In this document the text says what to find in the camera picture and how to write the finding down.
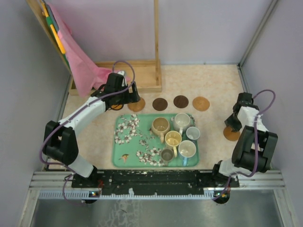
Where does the wooden rack stand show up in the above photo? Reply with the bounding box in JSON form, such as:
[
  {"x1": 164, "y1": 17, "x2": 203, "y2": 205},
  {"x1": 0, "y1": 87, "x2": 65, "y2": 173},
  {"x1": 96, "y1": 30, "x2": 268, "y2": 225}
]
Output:
[{"x1": 27, "y1": 0, "x2": 162, "y2": 93}]

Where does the yellow green hanger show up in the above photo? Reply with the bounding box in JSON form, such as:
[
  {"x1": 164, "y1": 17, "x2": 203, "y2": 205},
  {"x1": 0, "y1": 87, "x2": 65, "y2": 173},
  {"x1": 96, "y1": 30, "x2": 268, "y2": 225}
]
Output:
[{"x1": 40, "y1": 1, "x2": 66, "y2": 55}]

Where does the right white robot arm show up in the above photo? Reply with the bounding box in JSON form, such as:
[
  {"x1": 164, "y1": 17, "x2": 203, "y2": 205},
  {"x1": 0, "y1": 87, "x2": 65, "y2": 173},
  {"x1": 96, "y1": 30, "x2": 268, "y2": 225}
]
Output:
[{"x1": 211, "y1": 90, "x2": 278, "y2": 187}]

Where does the green floral tray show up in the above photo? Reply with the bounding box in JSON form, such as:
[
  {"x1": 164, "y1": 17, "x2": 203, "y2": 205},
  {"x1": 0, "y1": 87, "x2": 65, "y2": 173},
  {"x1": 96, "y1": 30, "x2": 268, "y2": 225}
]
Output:
[{"x1": 112, "y1": 113, "x2": 199, "y2": 168}]

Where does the light blue mug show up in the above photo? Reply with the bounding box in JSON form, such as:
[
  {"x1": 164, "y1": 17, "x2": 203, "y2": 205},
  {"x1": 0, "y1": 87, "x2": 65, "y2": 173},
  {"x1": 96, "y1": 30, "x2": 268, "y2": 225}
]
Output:
[{"x1": 178, "y1": 140, "x2": 196, "y2": 166}]

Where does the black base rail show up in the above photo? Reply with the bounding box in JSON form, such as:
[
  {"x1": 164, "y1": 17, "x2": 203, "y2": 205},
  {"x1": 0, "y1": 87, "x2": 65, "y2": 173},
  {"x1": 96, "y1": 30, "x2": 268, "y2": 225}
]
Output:
[{"x1": 71, "y1": 164, "x2": 228, "y2": 196}]

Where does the small grey cup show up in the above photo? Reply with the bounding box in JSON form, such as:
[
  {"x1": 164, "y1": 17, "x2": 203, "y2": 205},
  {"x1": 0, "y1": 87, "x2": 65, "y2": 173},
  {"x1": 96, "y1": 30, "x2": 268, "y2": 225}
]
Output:
[{"x1": 160, "y1": 148, "x2": 174, "y2": 166}]

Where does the yellow mug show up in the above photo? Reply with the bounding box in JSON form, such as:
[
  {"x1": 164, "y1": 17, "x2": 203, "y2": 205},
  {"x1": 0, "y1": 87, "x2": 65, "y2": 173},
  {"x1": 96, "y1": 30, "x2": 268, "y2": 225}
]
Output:
[{"x1": 165, "y1": 131, "x2": 182, "y2": 157}]

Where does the light brown wooden coaster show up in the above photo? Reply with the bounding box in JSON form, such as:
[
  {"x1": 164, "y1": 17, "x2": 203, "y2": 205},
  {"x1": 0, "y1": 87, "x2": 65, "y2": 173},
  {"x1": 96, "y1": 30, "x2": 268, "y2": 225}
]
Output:
[{"x1": 223, "y1": 126, "x2": 241, "y2": 141}]

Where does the pink cloth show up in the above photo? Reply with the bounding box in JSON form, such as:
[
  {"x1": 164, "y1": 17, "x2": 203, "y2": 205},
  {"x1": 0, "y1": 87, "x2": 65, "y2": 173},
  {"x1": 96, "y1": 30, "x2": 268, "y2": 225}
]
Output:
[{"x1": 49, "y1": 5, "x2": 112, "y2": 97}]

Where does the light woven coaster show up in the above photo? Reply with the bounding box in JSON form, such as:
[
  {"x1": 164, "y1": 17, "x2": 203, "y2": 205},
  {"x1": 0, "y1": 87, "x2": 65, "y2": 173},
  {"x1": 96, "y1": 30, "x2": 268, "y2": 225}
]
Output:
[{"x1": 192, "y1": 96, "x2": 210, "y2": 112}]

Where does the small blue-grey cup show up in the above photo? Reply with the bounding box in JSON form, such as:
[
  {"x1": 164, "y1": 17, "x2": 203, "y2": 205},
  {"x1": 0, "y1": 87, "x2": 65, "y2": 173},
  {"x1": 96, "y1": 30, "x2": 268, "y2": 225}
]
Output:
[{"x1": 186, "y1": 126, "x2": 201, "y2": 141}]

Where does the beige mug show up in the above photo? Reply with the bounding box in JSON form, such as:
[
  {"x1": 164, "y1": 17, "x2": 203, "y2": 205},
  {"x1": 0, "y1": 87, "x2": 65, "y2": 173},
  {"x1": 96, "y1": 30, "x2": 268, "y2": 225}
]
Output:
[{"x1": 151, "y1": 117, "x2": 170, "y2": 143}]

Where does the dark brown wooden coaster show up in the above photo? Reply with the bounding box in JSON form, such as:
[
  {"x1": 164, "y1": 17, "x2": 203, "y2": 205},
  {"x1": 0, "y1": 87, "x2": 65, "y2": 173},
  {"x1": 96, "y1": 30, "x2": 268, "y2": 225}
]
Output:
[{"x1": 173, "y1": 95, "x2": 189, "y2": 108}]

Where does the woven rattan coaster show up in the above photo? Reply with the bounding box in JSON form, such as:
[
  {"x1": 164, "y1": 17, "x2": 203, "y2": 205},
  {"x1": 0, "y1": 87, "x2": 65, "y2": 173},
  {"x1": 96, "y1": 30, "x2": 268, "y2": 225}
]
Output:
[{"x1": 127, "y1": 97, "x2": 145, "y2": 112}]

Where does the white grey mug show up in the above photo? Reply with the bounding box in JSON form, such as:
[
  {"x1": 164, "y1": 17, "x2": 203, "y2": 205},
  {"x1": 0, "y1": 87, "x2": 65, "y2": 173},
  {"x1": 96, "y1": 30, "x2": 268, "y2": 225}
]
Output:
[{"x1": 173, "y1": 113, "x2": 191, "y2": 135}]

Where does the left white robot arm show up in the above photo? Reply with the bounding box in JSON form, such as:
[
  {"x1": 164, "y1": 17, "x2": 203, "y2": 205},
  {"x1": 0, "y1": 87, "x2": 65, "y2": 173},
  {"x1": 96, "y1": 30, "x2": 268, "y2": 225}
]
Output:
[{"x1": 40, "y1": 72, "x2": 140, "y2": 188}]

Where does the dark reddish wooden coaster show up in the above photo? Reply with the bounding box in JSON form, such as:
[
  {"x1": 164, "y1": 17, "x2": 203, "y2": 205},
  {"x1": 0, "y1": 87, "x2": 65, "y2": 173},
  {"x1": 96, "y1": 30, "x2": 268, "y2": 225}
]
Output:
[{"x1": 152, "y1": 97, "x2": 168, "y2": 111}]

